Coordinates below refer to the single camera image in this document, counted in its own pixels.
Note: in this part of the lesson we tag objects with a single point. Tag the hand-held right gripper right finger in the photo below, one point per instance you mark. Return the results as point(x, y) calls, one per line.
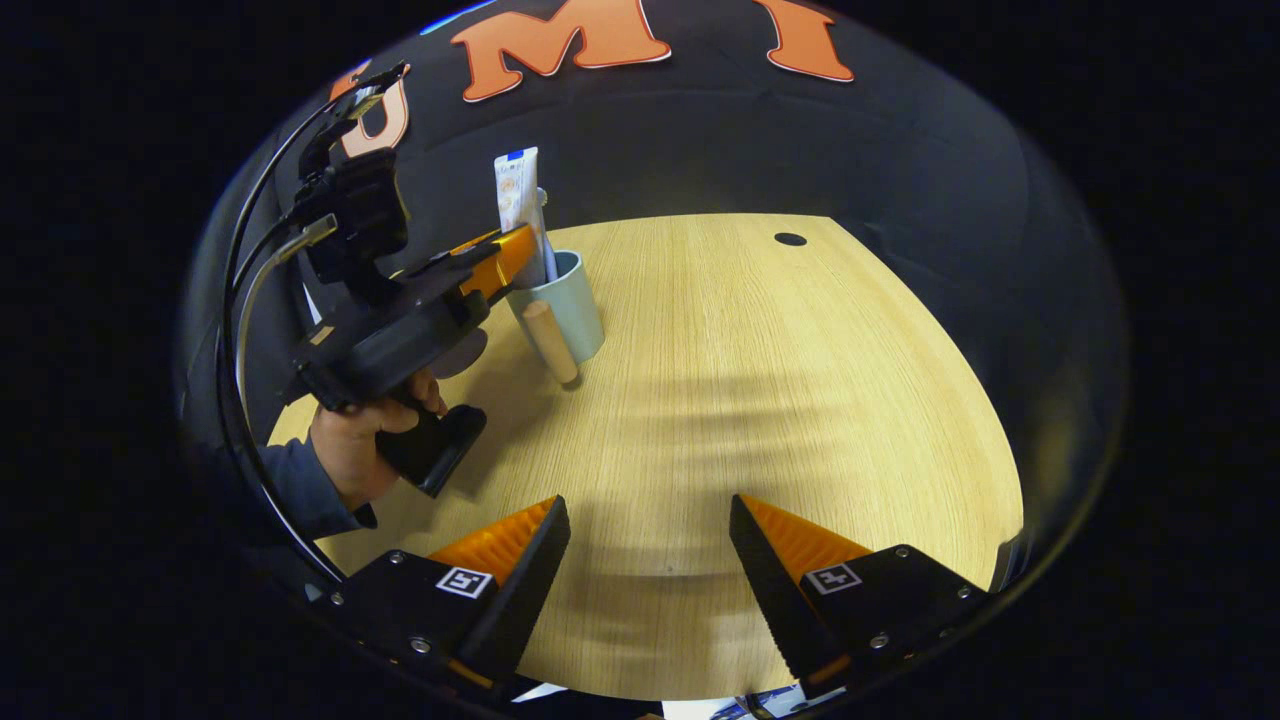
point(775, 600)

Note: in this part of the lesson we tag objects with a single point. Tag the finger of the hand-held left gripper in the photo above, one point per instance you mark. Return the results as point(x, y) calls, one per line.
point(500, 262)

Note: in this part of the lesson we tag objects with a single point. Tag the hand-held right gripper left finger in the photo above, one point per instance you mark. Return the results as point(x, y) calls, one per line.
point(525, 600)

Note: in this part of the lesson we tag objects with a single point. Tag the white toothpaste tube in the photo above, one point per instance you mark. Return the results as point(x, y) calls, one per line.
point(518, 200)

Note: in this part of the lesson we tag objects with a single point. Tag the wooden desktop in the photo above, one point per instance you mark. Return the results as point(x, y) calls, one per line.
point(750, 380)

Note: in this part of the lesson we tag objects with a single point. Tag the white sheet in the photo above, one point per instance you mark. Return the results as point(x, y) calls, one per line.
point(700, 708)

